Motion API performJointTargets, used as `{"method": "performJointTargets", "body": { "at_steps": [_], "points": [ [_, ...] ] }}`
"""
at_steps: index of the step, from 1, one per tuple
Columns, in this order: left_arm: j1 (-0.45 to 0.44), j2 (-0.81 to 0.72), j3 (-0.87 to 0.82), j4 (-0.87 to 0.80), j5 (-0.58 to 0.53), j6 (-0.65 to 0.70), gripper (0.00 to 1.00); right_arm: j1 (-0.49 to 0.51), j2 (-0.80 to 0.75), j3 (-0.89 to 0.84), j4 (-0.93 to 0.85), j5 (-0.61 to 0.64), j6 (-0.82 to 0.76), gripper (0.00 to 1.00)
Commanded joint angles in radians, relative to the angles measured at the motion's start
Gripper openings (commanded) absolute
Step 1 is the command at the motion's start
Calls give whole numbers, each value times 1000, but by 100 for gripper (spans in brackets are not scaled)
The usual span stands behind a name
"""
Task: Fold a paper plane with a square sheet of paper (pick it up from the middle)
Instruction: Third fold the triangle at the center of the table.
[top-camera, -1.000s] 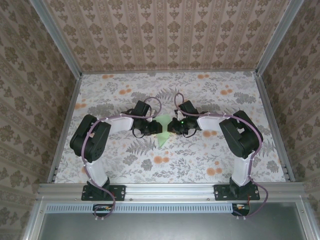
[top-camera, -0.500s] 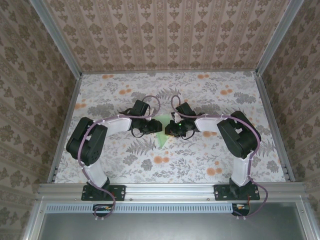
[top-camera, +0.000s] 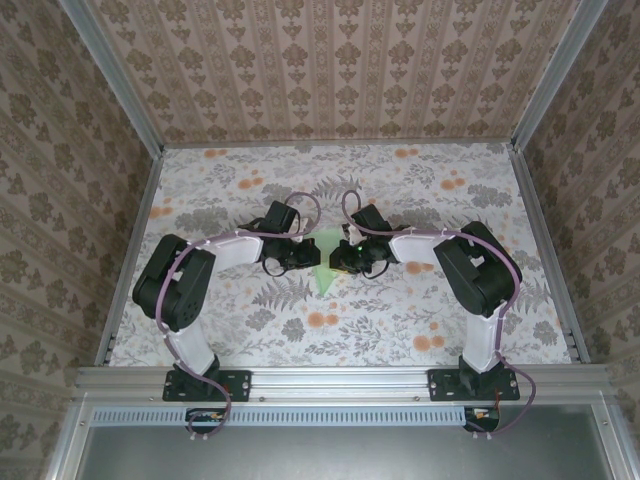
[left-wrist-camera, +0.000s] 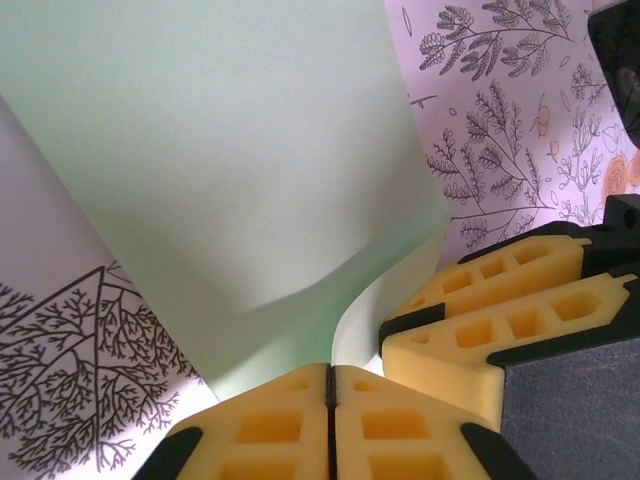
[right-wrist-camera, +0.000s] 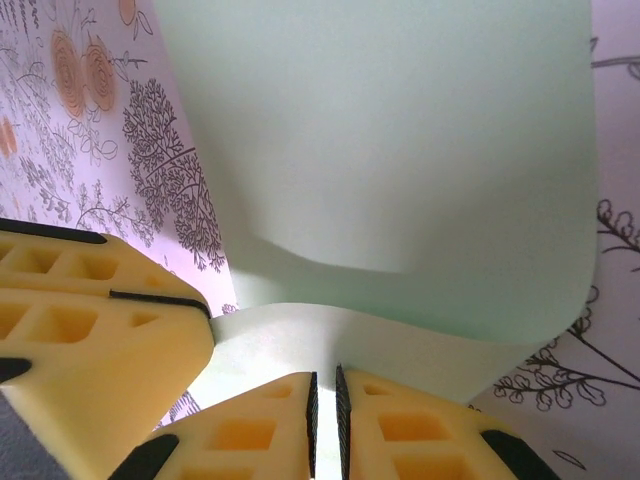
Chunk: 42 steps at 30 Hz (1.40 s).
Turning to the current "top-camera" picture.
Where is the aluminium side rail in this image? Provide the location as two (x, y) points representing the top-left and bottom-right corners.
(93, 147), (166, 366)
(510, 144), (592, 365)

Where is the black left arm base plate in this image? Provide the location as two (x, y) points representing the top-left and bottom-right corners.
(162, 368), (251, 403)

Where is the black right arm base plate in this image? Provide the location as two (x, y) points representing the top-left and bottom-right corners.
(428, 367), (521, 403)

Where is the floral table cover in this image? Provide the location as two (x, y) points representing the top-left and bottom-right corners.
(107, 144), (574, 369)

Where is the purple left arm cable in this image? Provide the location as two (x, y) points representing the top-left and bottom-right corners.
(155, 192), (324, 444)

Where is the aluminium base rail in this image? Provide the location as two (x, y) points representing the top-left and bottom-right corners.
(74, 364), (617, 405)

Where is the small connector board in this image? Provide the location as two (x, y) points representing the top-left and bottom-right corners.
(463, 407), (502, 435)
(185, 407), (227, 435)

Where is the aluminium rear rail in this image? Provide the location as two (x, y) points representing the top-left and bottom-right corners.
(160, 139), (517, 151)

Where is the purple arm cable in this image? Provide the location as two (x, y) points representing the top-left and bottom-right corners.
(155, 192), (324, 444)
(341, 188), (539, 441)

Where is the light green paper sheet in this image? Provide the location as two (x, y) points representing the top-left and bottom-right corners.
(306, 225), (345, 297)

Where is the grey slotted cable duct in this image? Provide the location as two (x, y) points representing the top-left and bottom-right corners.
(92, 407), (471, 427)

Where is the aluminium corner post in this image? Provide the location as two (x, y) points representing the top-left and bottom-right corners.
(58, 0), (166, 154)
(512, 0), (610, 151)

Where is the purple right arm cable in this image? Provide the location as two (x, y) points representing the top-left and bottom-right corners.
(341, 188), (539, 441)

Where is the grey metal panel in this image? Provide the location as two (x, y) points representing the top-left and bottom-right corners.
(47, 403), (640, 480)

